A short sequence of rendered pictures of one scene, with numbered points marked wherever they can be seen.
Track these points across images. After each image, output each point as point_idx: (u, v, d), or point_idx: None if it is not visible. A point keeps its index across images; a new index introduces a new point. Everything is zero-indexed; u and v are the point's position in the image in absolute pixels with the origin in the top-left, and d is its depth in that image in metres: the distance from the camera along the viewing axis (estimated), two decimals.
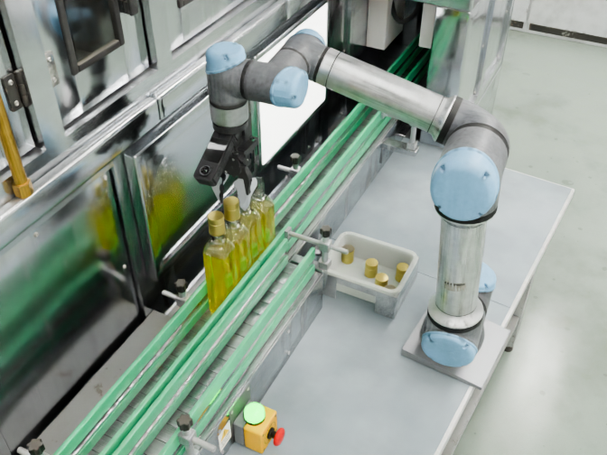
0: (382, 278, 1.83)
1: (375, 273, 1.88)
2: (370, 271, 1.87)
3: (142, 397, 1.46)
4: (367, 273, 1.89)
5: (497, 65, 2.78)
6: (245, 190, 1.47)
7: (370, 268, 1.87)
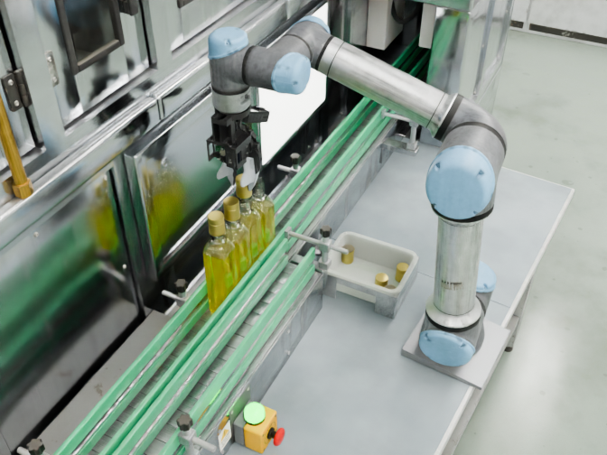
0: (382, 278, 1.83)
1: None
2: None
3: (142, 397, 1.46)
4: (248, 192, 1.55)
5: (497, 65, 2.78)
6: None
7: None
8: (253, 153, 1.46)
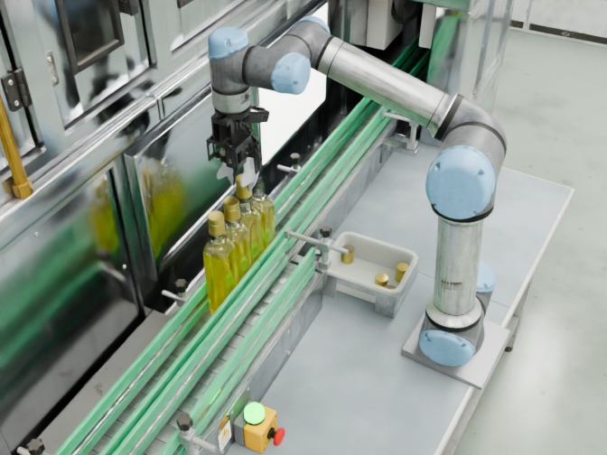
0: (382, 278, 1.83)
1: None
2: None
3: (142, 397, 1.46)
4: (248, 192, 1.55)
5: (497, 65, 2.78)
6: None
7: None
8: (253, 153, 1.46)
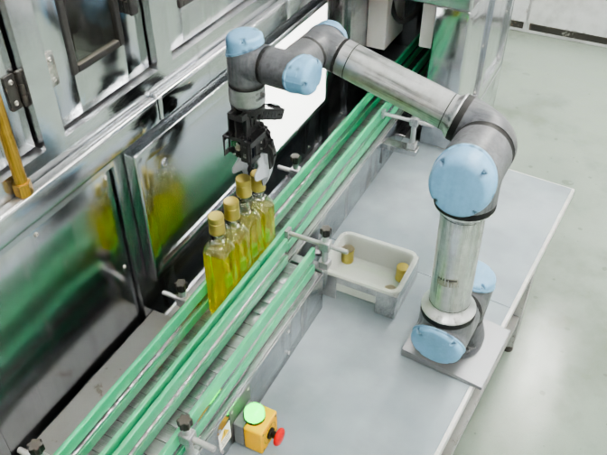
0: None
1: (249, 185, 1.56)
2: (250, 184, 1.55)
3: (142, 397, 1.46)
4: (248, 192, 1.55)
5: (497, 65, 2.78)
6: None
7: (250, 181, 1.54)
8: (267, 149, 1.52)
